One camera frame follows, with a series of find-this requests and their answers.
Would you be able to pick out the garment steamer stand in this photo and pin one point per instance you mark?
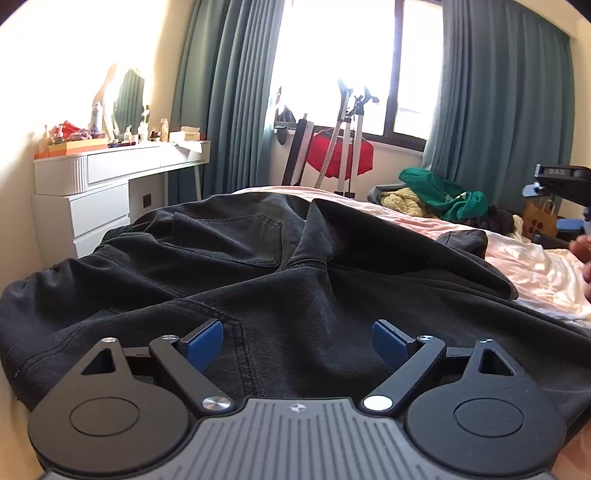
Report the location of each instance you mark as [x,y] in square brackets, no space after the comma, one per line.
[353,152]

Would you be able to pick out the red cloth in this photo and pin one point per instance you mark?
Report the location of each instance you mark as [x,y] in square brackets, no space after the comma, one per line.
[318,154]

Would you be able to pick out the white garment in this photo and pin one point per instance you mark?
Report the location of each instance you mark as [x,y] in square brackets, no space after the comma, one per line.
[519,228]

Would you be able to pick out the black garment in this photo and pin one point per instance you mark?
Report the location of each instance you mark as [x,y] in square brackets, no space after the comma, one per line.
[496,217]

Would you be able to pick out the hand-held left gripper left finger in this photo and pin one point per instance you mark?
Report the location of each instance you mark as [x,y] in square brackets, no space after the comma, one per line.
[205,344]

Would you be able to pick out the group of cosmetic bottles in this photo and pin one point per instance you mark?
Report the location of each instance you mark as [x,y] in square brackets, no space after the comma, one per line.
[145,129]

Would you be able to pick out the white dressing table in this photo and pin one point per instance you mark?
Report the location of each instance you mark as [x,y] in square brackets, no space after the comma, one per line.
[101,203]

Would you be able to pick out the red pouch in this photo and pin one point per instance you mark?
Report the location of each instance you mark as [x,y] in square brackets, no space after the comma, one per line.
[73,129]

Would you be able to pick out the yellow knit garment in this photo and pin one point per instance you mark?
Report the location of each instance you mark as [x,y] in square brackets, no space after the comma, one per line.
[406,201]

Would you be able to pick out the black hanging item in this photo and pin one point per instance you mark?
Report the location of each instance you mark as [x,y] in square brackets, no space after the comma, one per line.
[285,114]

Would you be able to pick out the teal curtain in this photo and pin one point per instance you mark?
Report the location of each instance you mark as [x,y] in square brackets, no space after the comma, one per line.
[221,92]
[485,101]

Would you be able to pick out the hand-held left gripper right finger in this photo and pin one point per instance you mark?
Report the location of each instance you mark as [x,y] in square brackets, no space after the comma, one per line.
[388,344]

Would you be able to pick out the wavy vanity mirror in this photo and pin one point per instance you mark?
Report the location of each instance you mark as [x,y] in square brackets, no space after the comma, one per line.
[129,99]

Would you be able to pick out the dark framed window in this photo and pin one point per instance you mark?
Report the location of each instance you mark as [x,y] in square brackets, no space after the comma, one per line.
[406,69]

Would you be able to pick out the white pump bottle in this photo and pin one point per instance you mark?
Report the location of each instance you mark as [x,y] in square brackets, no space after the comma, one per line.
[44,141]

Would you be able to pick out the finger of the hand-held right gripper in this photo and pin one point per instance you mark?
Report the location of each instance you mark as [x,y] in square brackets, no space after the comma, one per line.
[572,225]
[531,190]

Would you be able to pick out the green garment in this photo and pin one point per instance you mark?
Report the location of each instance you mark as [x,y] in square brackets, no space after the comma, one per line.
[429,184]

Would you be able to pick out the black folded board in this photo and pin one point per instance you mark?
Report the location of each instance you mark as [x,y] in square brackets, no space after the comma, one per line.
[295,157]

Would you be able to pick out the tissue box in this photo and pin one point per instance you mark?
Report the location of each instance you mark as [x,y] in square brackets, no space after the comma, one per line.
[184,135]

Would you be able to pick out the orange box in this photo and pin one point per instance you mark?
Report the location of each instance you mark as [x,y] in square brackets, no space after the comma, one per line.
[78,146]

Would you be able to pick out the white spray bottle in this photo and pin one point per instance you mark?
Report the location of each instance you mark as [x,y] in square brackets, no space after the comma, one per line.
[97,120]

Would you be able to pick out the brown paper bag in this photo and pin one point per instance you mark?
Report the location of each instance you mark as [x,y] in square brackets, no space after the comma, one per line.
[538,221]

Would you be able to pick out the black pants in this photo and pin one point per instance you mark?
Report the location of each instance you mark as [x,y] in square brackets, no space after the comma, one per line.
[277,286]

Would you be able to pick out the person's right hand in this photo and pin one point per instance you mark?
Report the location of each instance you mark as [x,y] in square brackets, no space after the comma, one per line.
[582,249]

